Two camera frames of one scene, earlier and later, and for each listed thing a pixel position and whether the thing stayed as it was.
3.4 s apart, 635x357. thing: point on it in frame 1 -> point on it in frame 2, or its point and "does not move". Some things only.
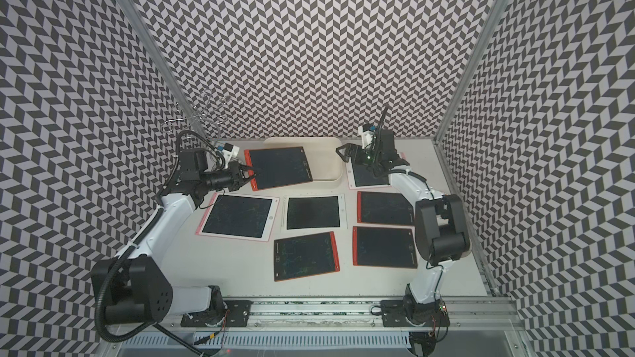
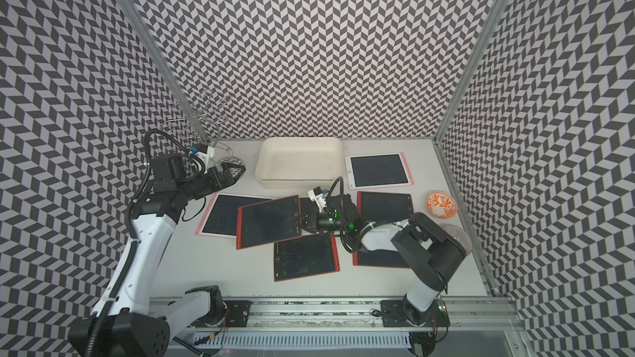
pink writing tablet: (239, 216) does not move
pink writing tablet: (360, 176) does not move
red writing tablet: (305, 256) does not move
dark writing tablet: (381, 207) does not move
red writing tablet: (279, 167) -> (268, 221)
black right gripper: (349, 149) -> (307, 227)
